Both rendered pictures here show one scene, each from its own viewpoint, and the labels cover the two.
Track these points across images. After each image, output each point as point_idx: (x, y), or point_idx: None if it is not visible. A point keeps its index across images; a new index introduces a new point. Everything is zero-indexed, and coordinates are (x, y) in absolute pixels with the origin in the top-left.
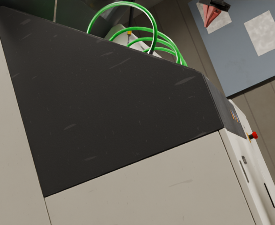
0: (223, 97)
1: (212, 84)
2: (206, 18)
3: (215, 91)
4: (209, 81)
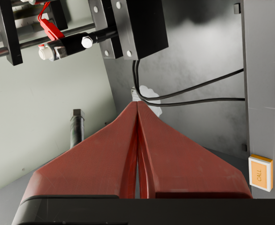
0: None
1: None
2: (135, 181)
3: None
4: None
